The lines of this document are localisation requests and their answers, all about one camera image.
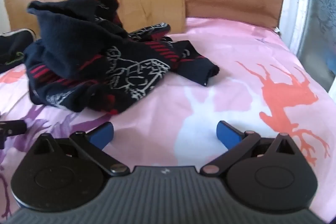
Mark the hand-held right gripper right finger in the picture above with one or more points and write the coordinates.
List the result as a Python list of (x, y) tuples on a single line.
[(228, 134)]

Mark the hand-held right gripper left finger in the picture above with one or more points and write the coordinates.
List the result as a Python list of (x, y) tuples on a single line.
[(101, 134)]

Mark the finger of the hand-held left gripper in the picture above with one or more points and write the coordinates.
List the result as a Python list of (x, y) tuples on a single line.
[(13, 127)]

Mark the navy red striped sweater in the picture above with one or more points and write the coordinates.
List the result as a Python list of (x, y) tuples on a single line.
[(78, 56)]

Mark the pink printed bedsheet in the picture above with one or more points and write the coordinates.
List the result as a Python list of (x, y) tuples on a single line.
[(223, 82)]

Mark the black shoe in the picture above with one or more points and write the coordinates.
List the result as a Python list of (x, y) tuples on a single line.
[(15, 45)]

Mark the white window frame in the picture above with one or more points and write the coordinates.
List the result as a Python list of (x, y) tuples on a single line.
[(302, 3)]

